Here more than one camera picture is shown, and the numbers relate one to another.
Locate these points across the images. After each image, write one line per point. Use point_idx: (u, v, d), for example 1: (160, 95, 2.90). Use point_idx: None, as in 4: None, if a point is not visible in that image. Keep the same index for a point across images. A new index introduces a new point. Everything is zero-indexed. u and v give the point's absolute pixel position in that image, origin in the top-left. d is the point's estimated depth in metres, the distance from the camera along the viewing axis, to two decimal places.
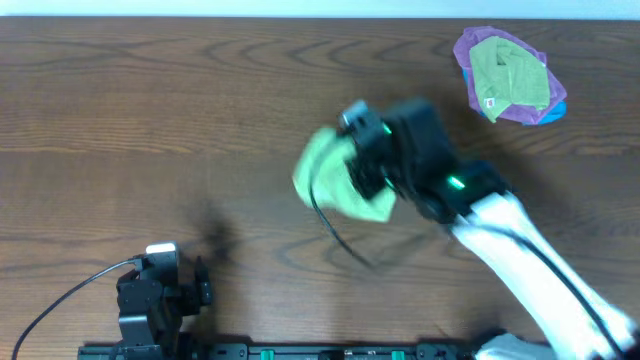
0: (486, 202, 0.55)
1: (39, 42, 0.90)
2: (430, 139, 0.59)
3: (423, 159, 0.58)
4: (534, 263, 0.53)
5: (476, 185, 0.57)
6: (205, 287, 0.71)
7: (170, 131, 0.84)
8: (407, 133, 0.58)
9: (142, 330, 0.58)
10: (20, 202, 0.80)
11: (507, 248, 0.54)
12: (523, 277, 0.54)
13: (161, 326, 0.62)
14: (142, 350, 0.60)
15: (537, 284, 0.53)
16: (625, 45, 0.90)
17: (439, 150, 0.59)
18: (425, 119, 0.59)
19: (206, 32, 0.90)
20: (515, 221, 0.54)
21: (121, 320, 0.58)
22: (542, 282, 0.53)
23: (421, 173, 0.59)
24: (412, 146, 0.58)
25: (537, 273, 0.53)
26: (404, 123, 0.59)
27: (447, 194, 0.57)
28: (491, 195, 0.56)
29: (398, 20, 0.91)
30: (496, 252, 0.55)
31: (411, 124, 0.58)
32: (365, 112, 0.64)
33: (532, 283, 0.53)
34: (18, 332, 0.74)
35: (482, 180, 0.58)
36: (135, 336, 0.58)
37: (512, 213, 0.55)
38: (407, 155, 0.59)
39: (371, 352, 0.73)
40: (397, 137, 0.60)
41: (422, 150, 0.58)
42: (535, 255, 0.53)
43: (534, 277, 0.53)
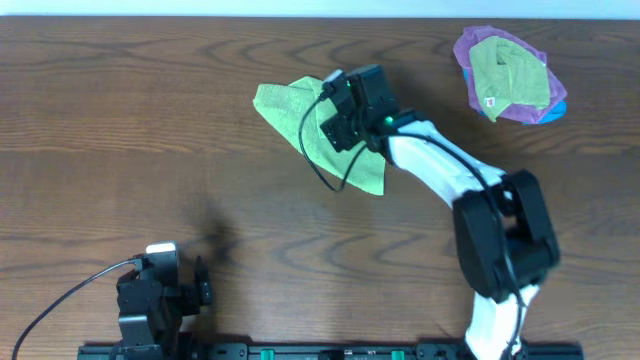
0: (412, 127, 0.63)
1: (37, 41, 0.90)
2: (380, 90, 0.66)
3: (372, 107, 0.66)
4: (434, 152, 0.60)
5: (405, 124, 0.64)
6: (206, 287, 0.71)
7: (169, 130, 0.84)
8: (361, 86, 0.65)
9: (142, 330, 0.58)
10: (20, 202, 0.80)
11: (414, 146, 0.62)
12: (426, 164, 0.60)
13: (161, 326, 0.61)
14: (141, 350, 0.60)
15: (435, 166, 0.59)
16: (625, 43, 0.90)
17: (384, 101, 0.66)
18: (377, 77, 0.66)
19: (206, 31, 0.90)
20: (421, 127, 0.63)
21: (122, 318, 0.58)
22: (437, 161, 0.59)
23: (366, 117, 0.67)
24: (363, 98, 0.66)
25: (433, 159, 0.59)
26: (358, 77, 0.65)
27: (381, 128, 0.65)
28: (420, 122, 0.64)
29: (399, 19, 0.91)
30: (403, 147, 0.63)
31: (364, 79, 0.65)
32: (337, 80, 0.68)
33: (431, 165, 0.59)
34: (17, 332, 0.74)
35: (410, 122, 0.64)
36: (135, 336, 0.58)
37: (420, 124, 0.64)
38: (361, 105, 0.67)
39: (371, 352, 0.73)
40: (355, 89, 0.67)
41: (372, 102, 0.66)
42: (431, 143, 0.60)
43: (433, 162, 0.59)
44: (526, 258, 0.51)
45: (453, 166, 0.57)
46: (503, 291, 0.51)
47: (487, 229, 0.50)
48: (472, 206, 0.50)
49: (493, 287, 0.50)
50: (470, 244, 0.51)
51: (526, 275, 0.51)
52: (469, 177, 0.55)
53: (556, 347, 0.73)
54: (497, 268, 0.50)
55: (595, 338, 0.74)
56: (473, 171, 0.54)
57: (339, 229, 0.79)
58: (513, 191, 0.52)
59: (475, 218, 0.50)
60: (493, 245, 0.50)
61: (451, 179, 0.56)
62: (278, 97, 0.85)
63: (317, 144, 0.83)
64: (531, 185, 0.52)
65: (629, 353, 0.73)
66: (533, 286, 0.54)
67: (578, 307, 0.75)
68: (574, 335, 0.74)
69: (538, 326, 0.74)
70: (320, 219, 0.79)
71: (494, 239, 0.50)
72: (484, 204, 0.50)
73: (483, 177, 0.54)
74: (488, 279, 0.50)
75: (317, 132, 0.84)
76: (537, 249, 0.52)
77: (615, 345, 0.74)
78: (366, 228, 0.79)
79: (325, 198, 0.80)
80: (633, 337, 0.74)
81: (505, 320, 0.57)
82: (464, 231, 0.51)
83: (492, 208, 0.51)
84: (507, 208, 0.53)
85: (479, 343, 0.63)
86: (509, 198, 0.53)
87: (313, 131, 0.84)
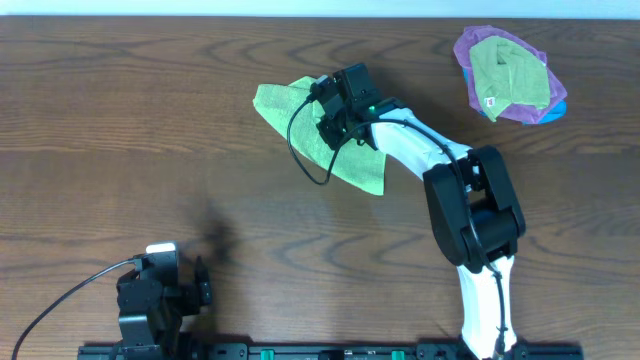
0: (393, 114, 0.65)
1: (37, 41, 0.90)
2: (364, 84, 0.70)
3: (357, 99, 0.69)
4: (411, 133, 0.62)
5: (386, 111, 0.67)
6: (205, 287, 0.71)
7: (170, 130, 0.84)
8: (345, 80, 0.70)
9: (142, 330, 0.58)
10: (20, 202, 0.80)
11: (394, 130, 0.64)
12: (405, 147, 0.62)
13: (161, 326, 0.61)
14: (141, 350, 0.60)
15: (412, 147, 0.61)
16: (625, 44, 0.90)
17: (369, 94, 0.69)
18: (360, 72, 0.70)
19: (206, 31, 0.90)
20: (400, 115, 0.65)
21: (121, 318, 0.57)
22: (412, 140, 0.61)
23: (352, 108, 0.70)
24: (348, 91, 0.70)
25: (411, 140, 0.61)
26: (343, 72, 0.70)
27: (365, 116, 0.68)
28: (401, 110, 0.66)
29: (399, 19, 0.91)
30: (382, 131, 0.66)
31: (348, 73, 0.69)
32: (327, 84, 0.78)
33: (409, 147, 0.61)
34: (16, 332, 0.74)
35: (391, 110, 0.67)
36: (134, 336, 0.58)
37: (400, 111, 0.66)
38: (348, 99, 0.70)
39: (371, 352, 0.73)
40: (342, 85, 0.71)
41: (357, 95, 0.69)
42: (409, 127, 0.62)
43: (411, 143, 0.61)
44: (491, 227, 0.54)
45: (426, 145, 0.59)
46: (472, 259, 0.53)
47: (455, 201, 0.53)
48: (440, 179, 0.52)
49: (462, 255, 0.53)
50: (440, 214, 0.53)
51: (493, 244, 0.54)
52: (440, 153, 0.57)
53: (556, 347, 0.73)
54: (466, 236, 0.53)
55: (596, 338, 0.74)
56: (442, 147, 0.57)
57: (339, 229, 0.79)
58: (480, 166, 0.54)
59: (442, 189, 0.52)
60: (460, 215, 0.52)
61: (424, 157, 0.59)
62: (278, 96, 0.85)
63: (317, 144, 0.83)
64: (496, 159, 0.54)
65: (630, 353, 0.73)
66: (506, 255, 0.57)
67: (577, 307, 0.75)
68: (575, 335, 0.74)
69: (537, 325, 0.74)
70: (320, 219, 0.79)
71: (461, 209, 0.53)
72: (451, 177, 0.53)
73: (450, 153, 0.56)
74: (457, 247, 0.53)
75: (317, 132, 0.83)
76: (502, 216, 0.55)
77: (616, 345, 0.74)
78: (365, 228, 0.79)
79: (325, 198, 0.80)
80: (632, 336, 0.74)
81: (490, 300, 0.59)
82: (435, 204, 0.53)
83: (459, 180, 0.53)
84: (476, 183, 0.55)
85: (475, 338, 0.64)
86: (477, 173, 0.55)
87: (313, 131, 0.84)
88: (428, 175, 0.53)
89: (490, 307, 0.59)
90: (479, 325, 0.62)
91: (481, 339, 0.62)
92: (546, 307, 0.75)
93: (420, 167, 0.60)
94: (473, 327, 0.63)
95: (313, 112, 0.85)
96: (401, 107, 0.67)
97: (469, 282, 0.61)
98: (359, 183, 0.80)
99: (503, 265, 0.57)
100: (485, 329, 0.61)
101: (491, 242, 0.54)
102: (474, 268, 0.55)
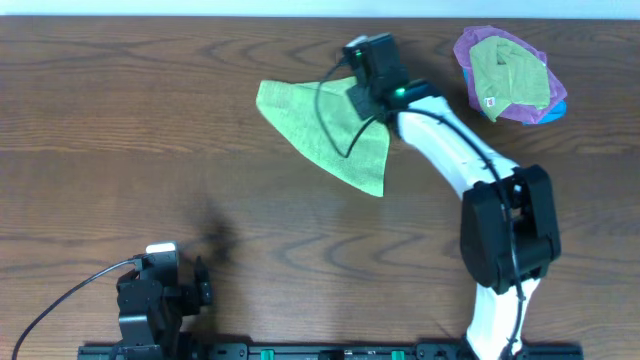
0: (426, 102, 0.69)
1: (37, 41, 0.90)
2: (389, 59, 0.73)
3: (381, 77, 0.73)
4: (445, 132, 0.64)
5: (416, 97, 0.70)
6: (206, 286, 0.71)
7: (170, 130, 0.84)
8: (369, 57, 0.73)
9: (142, 330, 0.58)
10: (20, 201, 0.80)
11: (430, 124, 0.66)
12: (439, 143, 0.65)
13: (160, 326, 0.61)
14: (141, 350, 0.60)
15: (447, 147, 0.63)
16: (625, 43, 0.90)
17: (394, 72, 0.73)
18: (385, 46, 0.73)
19: (206, 31, 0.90)
20: (436, 106, 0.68)
21: (121, 317, 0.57)
22: (447, 140, 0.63)
23: (376, 87, 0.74)
24: (374, 67, 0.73)
25: (446, 138, 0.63)
26: (368, 46, 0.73)
27: (391, 99, 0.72)
28: (433, 97, 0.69)
29: (400, 19, 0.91)
30: (414, 122, 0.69)
31: (371, 51, 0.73)
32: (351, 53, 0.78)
33: (443, 146, 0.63)
34: (16, 332, 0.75)
35: (421, 95, 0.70)
36: (134, 336, 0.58)
37: (435, 101, 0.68)
38: (373, 75, 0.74)
39: (371, 352, 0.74)
40: (366, 62, 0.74)
41: (382, 72, 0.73)
42: (445, 126, 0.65)
43: (446, 142, 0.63)
44: (527, 250, 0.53)
45: (465, 153, 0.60)
46: (504, 282, 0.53)
47: (496, 223, 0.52)
48: (485, 201, 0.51)
49: (494, 277, 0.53)
50: (477, 235, 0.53)
51: (527, 267, 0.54)
52: (482, 168, 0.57)
53: (556, 347, 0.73)
54: (501, 260, 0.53)
55: (596, 339, 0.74)
56: (485, 162, 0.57)
57: (339, 229, 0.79)
58: (524, 185, 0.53)
59: (485, 211, 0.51)
60: (499, 239, 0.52)
61: (464, 167, 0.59)
62: (283, 94, 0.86)
63: (318, 145, 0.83)
64: (542, 179, 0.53)
65: (629, 354, 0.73)
66: (533, 278, 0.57)
67: (577, 308, 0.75)
68: (575, 335, 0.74)
69: (536, 324, 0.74)
70: (320, 219, 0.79)
71: (501, 232, 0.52)
72: (495, 199, 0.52)
73: (494, 169, 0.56)
74: (490, 269, 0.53)
75: (318, 133, 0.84)
76: (540, 240, 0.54)
77: (615, 345, 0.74)
78: (366, 228, 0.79)
79: (324, 197, 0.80)
80: (632, 337, 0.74)
81: (506, 314, 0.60)
82: (473, 223, 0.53)
83: (502, 203, 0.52)
84: (515, 202, 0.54)
85: (481, 342, 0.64)
86: (518, 191, 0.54)
87: (314, 132, 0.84)
88: (469, 195, 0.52)
89: (503, 318, 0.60)
90: (487, 330, 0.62)
91: (488, 345, 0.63)
92: (545, 307, 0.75)
93: (456, 174, 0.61)
94: (481, 332, 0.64)
95: (313, 113, 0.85)
96: (434, 96, 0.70)
97: (488, 295, 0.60)
98: (360, 185, 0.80)
99: (529, 286, 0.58)
100: (494, 336, 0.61)
101: (525, 266, 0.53)
102: (502, 289, 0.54)
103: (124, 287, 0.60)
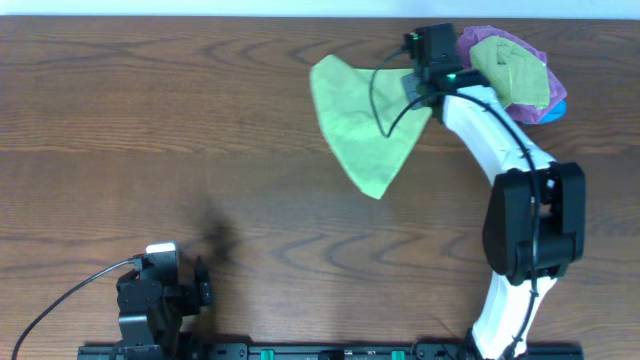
0: (477, 92, 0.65)
1: (37, 41, 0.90)
2: (446, 46, 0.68)
3: (434, 62, 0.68)
4: (492, 121, 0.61)
5: (467, 86, 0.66)
6: (205, 287, 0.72)
7: (170, 130, 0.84)
8: (428, 40, 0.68)
9: (142, 330, 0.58)
10: (20, 202, 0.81)
11: (478, 111, 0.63)
12: (482, 130, 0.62)
13: (161, 326, 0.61)
14: (141, 350, 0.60)
15: (488, 134, 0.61)
16: (627, 43, 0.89)
17: (450, 59, 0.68)
18: (444, 32, 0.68)
19: (206, 31, 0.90)
20: (488, 95, 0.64)
21: (122, 317, 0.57)
22: (492, 127, 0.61)
23: (426, 72, 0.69)
24: (428, 52, 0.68)
25: (490, 126, 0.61)
26: (427, 30, 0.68)
27: (441, 83, 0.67)
28: (485, 88, 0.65)
29: (400, 19, 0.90)
30: (461, 107, 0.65)
31: (431, 33, 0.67)
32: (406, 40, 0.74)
33: (484, 132, 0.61)
34: (18, 332, 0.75)
35: (473, 83, 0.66)
36: (135, 336, 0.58)
37: (486, 91, 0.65)
38: (425, 60, 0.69)
39: (371, 352, 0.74)
40: (422, 45, 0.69)
41: (436, 57, 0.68)
42: (491, 114, 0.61)
43: (488, 129, 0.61)
44: (549, 245, 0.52)
45: (505, 141, 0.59)
46: (519, 271, 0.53)
47: (521, 210, 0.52)
48: (514, 186, 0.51)
49: (511, 264, 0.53)
50: (501, 219, 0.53)
51: (548, 263, 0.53)
52: (520, 157, 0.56)
53: (555, 347, 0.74)
54: (520, 248, 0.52)
55: (595, 338, 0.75)
56: (524, 151, 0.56)
57: (339, 229, 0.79)
58: (557, 181, 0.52)
59: (512, 196, 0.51)
60: (522, 226, 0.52)
61: (501, 155, 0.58)
62: (339, 73, 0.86)
63: (343, 132, 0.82)
64: (577, 177, 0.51)
65: (627, 353, 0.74)
66: (549, 276, 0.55)
67: (576, 308, 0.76)
68: (573, 335, 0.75)
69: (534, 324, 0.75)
70: (320, 220, 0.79)
71: (525, 221, 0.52)
72: (525, 187, 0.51)
73: (531, 160, 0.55)
74: (508, 255, 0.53)
75: (348, 118, 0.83)
76: (567, 239, 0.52)
77: (614, 345, 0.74)
78: (366, 228, 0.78)
79: (324, 197, 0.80)
80: (631, 336, 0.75)
81: (513, 312, 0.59)
82: (499, 207, 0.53)
83: (532, 193, 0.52)
84: (546, 196, 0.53)
85: (485, 339, 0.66)
86: (551, 187, 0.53)
87: (345, 117, 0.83)
88: (501, 178, 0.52)
89: (511, 315, 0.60)
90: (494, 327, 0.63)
91: (492, 342, 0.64)
92: (544, 307, 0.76)
93: (492, 160, 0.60)
94: (486, 330, 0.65)
95: (350, 98, 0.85)
96: (485, 85, 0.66)
97: (501, 290, 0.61)
98: (370, 183, 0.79)
99: (544, 284, 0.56)
100: (500, 332, 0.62)
101: (545, 260, 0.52)
102: (516, 280, 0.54)
103: (124, 287, 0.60)
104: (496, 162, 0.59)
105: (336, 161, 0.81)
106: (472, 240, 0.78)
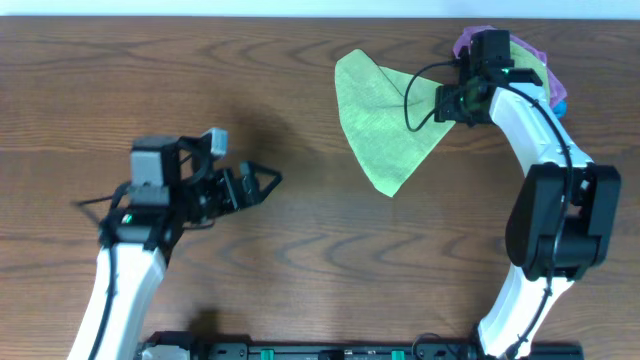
0: (528, 88, 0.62)
1: (36, 40, 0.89)
2: (500, 49, 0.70)
3: (489, 61, 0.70)
4: (537, 116, 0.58)
5: (518, 82, 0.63)
6: (248, 188, 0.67)
7: (170, 130, 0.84)
8: (485, 40, 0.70)
9: (150, 166, 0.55)
10: (21, 203, 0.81)
11: (523, 105, 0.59)
12: (522, 124, 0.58)
13: (172, 179, 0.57)
14: (146, 192, 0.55)
15: (531, 129, 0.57)
16: (632, 41, 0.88)
17: (503, 60, 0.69)
18: (501, 36, 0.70)
19: (205, 31, 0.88)
20: (538, 93, 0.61)
21: (132, 150, 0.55)
22: (535, 122, 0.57)
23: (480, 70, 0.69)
24: (484, 51, 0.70)
25: (534, 121, 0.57)
26: (485, 33, 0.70)
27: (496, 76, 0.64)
28: (537, 86, 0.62)
29: (401, 18, 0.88)
30: (506, 99, 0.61)
31: (487, 35, 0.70)
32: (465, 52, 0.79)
33: (526, 126, 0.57)
34: (22, 331, 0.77)
35: (525, 81, 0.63)
36: (142, 170, 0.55)
37: (537, 89, 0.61)
38: (480, 58, 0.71)
39: (371, 352, 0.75)
40: (478, 46, 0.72)
41: (492, 57, 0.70)
42: (538, 110, 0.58)
43: (532, 124, 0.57)
44: (570, 243, 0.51)
45: (546, 136, 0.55)
46: (536, 265, 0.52)
47: (550, 205, 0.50)
48: (548, 179, 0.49)
49: (529, 257, 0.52)
50: (527, 212, 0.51)
51: (566, 262, 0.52)
52: (558, 153, 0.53)
53: (555, 347, 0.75)
54: (541, 242, 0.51)
55: (594, 338, 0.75)
56: (564, 148, 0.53)
57: (339, 229, 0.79)
58: (593, 182, 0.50)
59: (545, 190, 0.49)
60: (548, 222, 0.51)
61: (541, 151, 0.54)
62: (362, 68, 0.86)
63: (359, 128, 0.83)
64: (613, 180, 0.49)
65: (624, 352, 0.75)
66: (566, 277, 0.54)
67: (575, 308, 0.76)
68: (572, 335, 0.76)
69: None
70: (320, 220, 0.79)
71: (553, 216, 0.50)
72: (560, 182, 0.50)
73: (570, 157, 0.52)
74: (528, 249, 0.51)
75: (366, 113, 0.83)
76: (590, 240, 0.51)
77: (613, 345, 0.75)
78: (366, 228, 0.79)
79: (325, 198, 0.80)
80: (630, 337, 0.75)
81: (518, 312, 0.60)
82: (528, 199, 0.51)
83: (567, 190, 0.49)
84: (577, 197, 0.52)
85: (488, 336, 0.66)
86: (585, 188, 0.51)
87: (363, 112, 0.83)
88: (536, 169, 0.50)
89: (516, 315, 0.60)
90: (499, 326, 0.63)
91: (495, 340, 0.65)
92: None
93: (527, 154, 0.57)
94: (491, 327, 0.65)
95: (370, 94, 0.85)
96: (537, 84, 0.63)
97: (513, 289, 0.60)
98: (377, 179, 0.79)
99: (558, 285, 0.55)
100: (504, 331, 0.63)
101: (564, 258, 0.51)
102: (531, 275, 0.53)
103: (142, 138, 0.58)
104: (533, 155, 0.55)
105: (336, 162, 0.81)
106: (472, 240, 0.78)
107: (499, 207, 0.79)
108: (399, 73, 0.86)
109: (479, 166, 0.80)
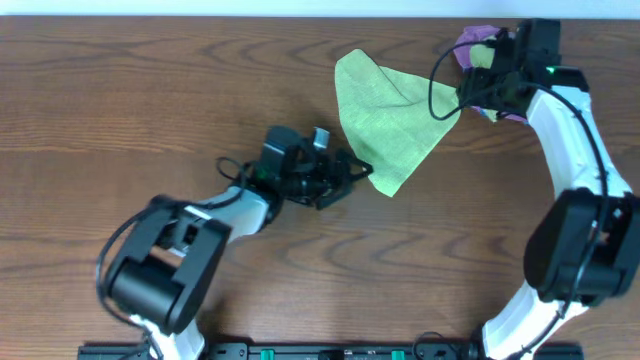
0: (569, 93, 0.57)
1: (36, 40, 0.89)
2: (549, 41, 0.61)
3: (533, 54, 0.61)
4: (578, 129, 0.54)
5: (560, 85, 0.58)
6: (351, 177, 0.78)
7: (170, 130, 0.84)
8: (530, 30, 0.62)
9: (275, 160, 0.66)
10: (20, 203, 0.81)
11: (565, 113, 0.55)
12: (561, 135, 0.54)
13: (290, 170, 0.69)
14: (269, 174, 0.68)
15: (570, 143, 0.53)
16: (629, 42, 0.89)
17: (549, 55, 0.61)
18: (553, 27, 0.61)
19: (206, 31, 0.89)
20: (582, 101, 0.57)
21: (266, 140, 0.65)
22: (575, 135, 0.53)
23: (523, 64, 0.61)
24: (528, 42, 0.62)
25: (575, 134, 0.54)
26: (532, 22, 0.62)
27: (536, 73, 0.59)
28: (581, 92, 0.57)
29: (401, 18, 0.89)
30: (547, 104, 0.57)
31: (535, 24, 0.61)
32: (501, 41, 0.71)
33: (565, 139, 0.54)
34: (17, 332, 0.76)
35: (568, 85, 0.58)
36: (269, 159, 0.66)
37: (582, 97, 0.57)
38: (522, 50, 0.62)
39: (371, 352, 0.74)
40: (521, 36, 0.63)
41: (538, 50, 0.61)
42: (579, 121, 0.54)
43: (571, 137, 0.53)
44: (594, 273, 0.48)
45: (584, 154, 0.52)
46: (554, 290, 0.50)
47: (578, 231, 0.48)
48: (581, 204, 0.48)
49: (548, 281, 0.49)
50: (553, 235, 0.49)
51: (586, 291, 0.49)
52: (595, 177, 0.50)
53: (555, 347, 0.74)
54: (563, 268, 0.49)
55: (595, 338, 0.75)
56: (602, 173, 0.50)
57: (339, 229, 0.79)
58: (627, 213, 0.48)
59: (575, 214, 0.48)
60: (573, 247, 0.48)
61: (577, 170, 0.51)
62: (363, 68, 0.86)
63: (359, 127, 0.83)
64: None
65: (625, 353, 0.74)
66: (581, 304, 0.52)
67: None
68: (572, 335, 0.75)
69: None
70: (320, 220, 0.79)
71: (579, 243, 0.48)
72: (592, 209, 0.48)
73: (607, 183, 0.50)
74: (548, 272, 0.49)
75: (366, 113, 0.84)
76: (614, 272, 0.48)
77: (614, 346, 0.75)
78: (366, 228, 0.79)
79: None
80: (630, 337, 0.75)
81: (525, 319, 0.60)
82: (556, 222, 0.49)
83: (598, 218, 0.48)
84: (608, 225, 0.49)
85: (493, 339, 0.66)
86: (617, 217, 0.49)
87: (364, 111, 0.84)
88: (569, 194, 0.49)
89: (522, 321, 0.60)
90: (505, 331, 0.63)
91: (499, 345, 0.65)
92: None
93: (561, 168, 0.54)
94: (497, 331, 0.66)
95: (370, 94, 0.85)
96: (581, 89, 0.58)
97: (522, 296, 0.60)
98: (377, 178, 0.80)
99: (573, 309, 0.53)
100: (510, 338, 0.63)
101: (586, 287, 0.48)
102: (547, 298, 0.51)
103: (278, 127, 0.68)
104: (566, 172, 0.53)
105: None
106: (472, 240, 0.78)
107: (499, 207, 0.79)
108: (399, 73, 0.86)
109: (479, 167, 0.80)
